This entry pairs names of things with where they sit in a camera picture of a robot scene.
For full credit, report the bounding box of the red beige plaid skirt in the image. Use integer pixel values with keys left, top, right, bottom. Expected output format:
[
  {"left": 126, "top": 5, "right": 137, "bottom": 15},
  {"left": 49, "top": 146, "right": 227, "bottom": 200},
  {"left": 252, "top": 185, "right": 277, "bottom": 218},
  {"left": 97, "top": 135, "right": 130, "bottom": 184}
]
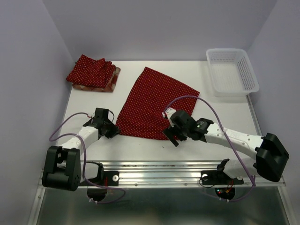
[{"left": 72, "top": 67, "right": 121, "bottom": 93}]

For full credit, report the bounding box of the red white polka-dot skirt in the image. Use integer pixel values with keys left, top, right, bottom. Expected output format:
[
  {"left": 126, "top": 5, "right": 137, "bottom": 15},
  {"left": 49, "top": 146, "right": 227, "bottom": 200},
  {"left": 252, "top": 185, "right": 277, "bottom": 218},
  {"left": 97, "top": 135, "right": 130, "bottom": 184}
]
[{"left": 66, "top": 54, "right": 116, "bottom": 88}]

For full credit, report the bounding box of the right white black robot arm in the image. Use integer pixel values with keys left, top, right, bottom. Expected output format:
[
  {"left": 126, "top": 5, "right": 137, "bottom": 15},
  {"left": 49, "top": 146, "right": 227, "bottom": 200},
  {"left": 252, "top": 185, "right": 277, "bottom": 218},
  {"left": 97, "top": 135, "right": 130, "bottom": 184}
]
[{"left": 163, "top": 108, "right": 289, "bottom": 184}]

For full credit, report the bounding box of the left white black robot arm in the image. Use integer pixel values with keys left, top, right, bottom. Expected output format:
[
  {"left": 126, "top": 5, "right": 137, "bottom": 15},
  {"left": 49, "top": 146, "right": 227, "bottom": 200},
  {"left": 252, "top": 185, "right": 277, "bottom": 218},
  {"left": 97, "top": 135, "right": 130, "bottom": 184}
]
[{"left": 42, "top": 108, "right": 120, "bottom": 191}]

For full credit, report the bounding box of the white perforated plastic basket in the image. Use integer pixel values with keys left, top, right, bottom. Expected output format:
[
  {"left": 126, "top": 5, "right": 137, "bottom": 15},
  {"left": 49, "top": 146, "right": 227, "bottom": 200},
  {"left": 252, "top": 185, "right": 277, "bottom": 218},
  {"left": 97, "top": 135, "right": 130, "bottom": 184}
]
[{"left": 206, "top": 48, "right": 259, "bottom": 97}]

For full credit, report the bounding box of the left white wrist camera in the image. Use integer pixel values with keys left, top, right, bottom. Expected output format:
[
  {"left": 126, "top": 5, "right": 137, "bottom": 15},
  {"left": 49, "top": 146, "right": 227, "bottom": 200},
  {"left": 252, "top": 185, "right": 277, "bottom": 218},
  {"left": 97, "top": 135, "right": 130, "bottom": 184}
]
[{"left": 87, "top": 112, "right": 96, "bottom": 118}]

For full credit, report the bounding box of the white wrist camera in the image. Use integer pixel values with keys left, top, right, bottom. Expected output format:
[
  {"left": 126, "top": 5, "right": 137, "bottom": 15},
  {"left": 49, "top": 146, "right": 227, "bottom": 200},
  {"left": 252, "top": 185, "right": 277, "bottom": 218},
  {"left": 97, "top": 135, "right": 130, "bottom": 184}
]
[
  {"left": 87, "top": 112, "right": 96, "bottom": 118},
  {"left": 162, "top": 107, "right": 177, "bottom": 119}
]

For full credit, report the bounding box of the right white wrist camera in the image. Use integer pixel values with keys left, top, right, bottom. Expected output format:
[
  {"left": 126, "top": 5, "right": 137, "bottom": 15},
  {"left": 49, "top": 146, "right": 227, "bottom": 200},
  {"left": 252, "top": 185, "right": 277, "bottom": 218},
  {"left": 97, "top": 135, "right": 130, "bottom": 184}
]
[{"left": 162, "top": 107, "right": 177, "bottom": 119}]

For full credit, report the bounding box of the aluminium mounting rail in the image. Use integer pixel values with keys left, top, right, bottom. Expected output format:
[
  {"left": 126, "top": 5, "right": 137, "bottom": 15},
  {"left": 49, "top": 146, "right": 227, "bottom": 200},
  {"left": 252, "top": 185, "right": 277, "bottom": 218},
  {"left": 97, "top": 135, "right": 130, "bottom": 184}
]
[{"left": 37, "top": 160, "right": 286, "bottom": 188}]

